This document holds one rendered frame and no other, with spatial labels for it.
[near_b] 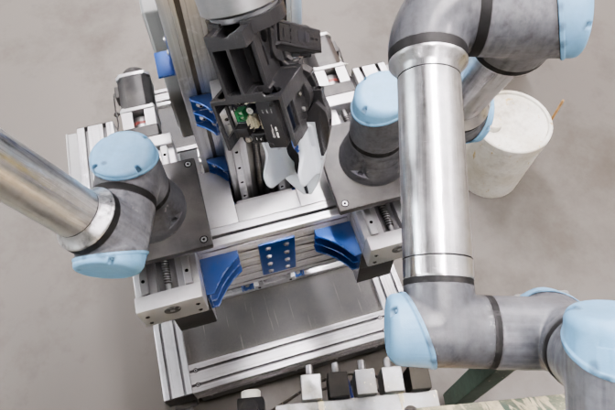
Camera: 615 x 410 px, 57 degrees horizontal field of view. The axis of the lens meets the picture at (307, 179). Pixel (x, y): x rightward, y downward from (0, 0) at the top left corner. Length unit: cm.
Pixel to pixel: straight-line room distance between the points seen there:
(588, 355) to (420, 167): 24
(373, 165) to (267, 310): 93
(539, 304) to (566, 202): 201
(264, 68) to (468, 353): 34
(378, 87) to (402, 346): 62
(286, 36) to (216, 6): 9
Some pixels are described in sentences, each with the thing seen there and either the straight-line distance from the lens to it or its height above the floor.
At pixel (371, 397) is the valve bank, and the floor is 74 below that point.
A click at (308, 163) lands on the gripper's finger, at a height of 162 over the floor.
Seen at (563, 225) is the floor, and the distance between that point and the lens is 258.
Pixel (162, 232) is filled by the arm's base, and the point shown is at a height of 106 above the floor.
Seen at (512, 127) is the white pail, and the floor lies 36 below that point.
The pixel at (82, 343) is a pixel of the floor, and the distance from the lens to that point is 233.
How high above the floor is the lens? 210
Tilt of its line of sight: 59 degrees down
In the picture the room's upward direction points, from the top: straight up
